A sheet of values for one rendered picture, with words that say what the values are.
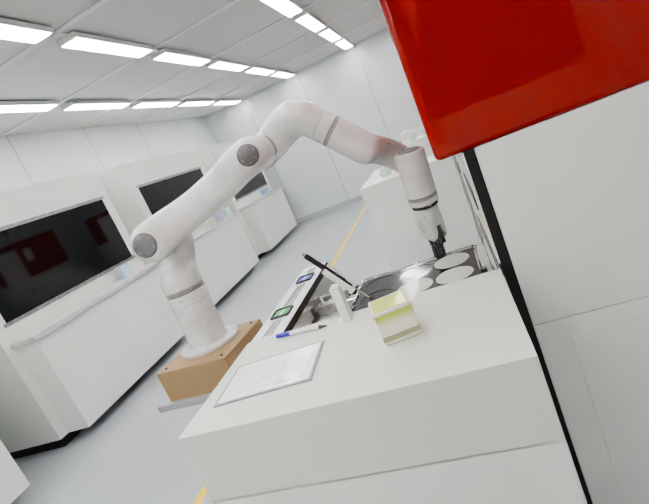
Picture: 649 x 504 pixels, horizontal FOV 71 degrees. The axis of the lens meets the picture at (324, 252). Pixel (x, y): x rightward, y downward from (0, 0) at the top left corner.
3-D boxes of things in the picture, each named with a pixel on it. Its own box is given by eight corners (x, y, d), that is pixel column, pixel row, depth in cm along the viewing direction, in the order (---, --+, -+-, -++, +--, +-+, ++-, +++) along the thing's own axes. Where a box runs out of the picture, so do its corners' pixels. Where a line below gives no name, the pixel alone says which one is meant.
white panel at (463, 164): (486, 225, 173) (452, 125, 164) (533, 325, 97) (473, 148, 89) (478, 228, 174) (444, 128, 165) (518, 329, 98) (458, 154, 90)
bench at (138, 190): (265, 263, 714) (208, 142, 671) (215, 313, 547) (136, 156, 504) (208, 283, 747) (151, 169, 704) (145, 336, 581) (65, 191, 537)
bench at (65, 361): (200, 329, 510) (113, 161, 467) (90, 442, 343) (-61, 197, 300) (126, 353, 544) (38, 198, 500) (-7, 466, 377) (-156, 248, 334)
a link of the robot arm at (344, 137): (330, 136, 138) (418, 182, 140) (320, 148, 124) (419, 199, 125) (343, 109, 134) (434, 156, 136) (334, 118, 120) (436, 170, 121)
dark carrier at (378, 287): (473, 248, 134) (472, 246, 134) (487, 296, 102) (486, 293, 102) (364, 283, 144) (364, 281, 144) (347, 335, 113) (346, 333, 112)
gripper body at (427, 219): (404, 203, 134) (415, 236, 138) (420, 209, 125) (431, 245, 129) (426, 192, 135) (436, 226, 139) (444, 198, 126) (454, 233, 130)
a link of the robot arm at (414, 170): (407, 192, 135) (406, 202, 127) (393, 150, 130) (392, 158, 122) (435, 184, 132) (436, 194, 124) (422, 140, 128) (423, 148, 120)
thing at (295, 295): (341, 294, 166) (326, 260, 163) (303, 382, 115) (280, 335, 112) (318, 302, 169) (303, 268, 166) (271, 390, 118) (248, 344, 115)
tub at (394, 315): (415, 318, 90) (403, 287, 88) (424, 333, 82) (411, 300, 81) (379, 332, 90) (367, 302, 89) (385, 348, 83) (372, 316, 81)
